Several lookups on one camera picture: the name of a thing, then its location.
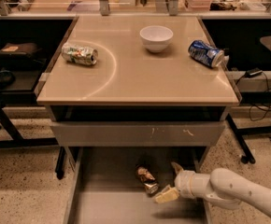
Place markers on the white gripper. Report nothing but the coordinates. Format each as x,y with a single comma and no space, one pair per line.
182,182

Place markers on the orange crushed soda can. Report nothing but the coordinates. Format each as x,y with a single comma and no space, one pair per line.
150,183

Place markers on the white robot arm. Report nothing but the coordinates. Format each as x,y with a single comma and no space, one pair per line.
222,187

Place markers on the closed grey top drawer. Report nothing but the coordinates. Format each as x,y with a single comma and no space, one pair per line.
137,134

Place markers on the open middle drawer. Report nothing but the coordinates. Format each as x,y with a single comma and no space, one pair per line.
106,190

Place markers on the blue soda can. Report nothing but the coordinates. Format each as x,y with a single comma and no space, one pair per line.
206,54

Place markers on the green crushed soda can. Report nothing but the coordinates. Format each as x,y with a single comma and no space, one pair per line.
79,54

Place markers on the white ceramic bowl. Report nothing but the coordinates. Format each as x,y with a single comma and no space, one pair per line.
156,38

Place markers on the black power adapter with cable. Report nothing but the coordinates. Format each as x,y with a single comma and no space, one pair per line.
255,88

